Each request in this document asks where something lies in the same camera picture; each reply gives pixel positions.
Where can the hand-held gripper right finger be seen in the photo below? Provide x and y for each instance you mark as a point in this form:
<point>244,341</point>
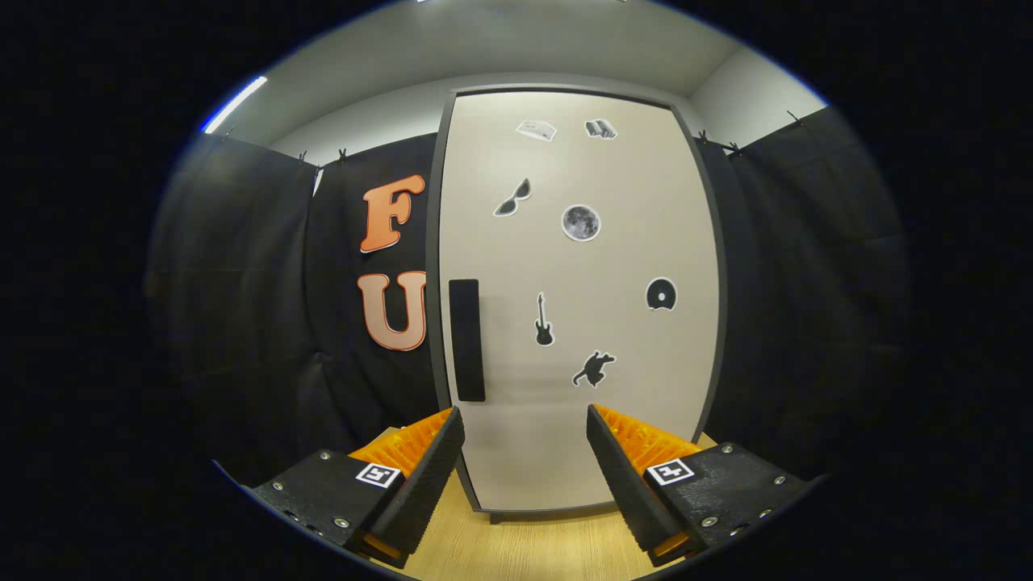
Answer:
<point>629,484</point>

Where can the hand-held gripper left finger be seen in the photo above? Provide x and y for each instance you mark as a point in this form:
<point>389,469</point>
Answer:
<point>424,492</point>

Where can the dark grey shoe cabinet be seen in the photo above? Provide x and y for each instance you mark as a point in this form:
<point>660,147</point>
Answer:
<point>432,242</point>

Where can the black backdrop cloth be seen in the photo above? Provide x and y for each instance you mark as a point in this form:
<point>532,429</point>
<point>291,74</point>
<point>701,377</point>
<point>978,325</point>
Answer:
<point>807,282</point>

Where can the row of black cloth clips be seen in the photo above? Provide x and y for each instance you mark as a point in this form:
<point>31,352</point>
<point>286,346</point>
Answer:
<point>702,137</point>

